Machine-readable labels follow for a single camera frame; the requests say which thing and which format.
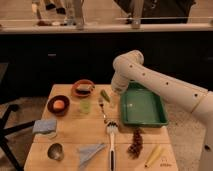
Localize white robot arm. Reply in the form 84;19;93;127
111;50;213;171

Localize green chili pepper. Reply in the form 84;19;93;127
100;89;110;103

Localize silver fork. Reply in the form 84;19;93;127
98;97;107;124

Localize green plastic tray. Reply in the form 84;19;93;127
120;82;168;127

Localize white dish brush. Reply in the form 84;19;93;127
106;121;118;171

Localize light green cup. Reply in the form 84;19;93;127
79;100;91;114

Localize orange bowl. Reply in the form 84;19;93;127
71;79;95;98

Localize bunch of dark grapes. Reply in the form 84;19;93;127
127;129;143;159

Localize dark red bowl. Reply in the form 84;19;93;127
47;95;70;116

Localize orange fruit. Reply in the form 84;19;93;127
53;100;65;110

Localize grey folded cloth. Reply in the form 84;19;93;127
78;143;106;171

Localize yellow corn cob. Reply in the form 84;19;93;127
145;145;163;168

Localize blue sponge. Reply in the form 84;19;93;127
33;119;57;134

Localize metal cup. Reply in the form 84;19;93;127
47;143;64;161

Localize wooden table leg left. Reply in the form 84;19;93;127
73;0;84;30

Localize wooden table leg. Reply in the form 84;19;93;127
132;0;144;29
73;0;84;30

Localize wooden table leg right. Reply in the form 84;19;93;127
132;0;144;29

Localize black office chair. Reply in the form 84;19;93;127
0;62;34;171

